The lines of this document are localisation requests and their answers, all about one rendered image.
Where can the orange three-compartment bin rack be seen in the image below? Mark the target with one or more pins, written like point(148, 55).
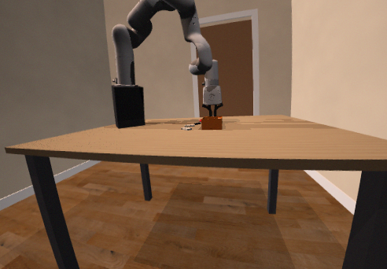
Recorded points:
point(211, 123)

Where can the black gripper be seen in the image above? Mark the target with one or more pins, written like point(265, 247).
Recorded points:
point(212, 96)

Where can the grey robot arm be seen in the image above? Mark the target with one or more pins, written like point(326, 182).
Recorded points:
point(139, 19)

